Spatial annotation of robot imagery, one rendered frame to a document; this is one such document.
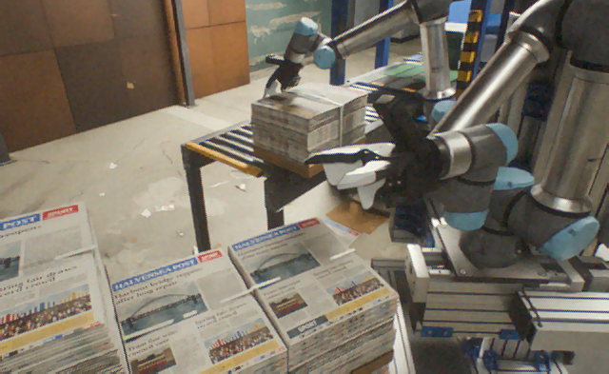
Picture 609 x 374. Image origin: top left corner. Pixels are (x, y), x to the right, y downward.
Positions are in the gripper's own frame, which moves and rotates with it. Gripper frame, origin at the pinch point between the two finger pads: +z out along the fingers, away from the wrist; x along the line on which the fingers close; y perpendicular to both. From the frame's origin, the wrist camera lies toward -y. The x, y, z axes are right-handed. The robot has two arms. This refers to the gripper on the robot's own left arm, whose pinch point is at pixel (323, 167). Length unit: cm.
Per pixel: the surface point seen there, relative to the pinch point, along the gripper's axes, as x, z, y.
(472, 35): 116, -140, -8
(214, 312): 24.5, 15.9, 37.8
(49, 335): 3.8, 39.3, 17.2
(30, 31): 370, 93, -24
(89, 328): 3.3, 34.6, 17.7
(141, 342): 23, 31, 38
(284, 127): 82, -24, 15
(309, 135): 74, -29, 17
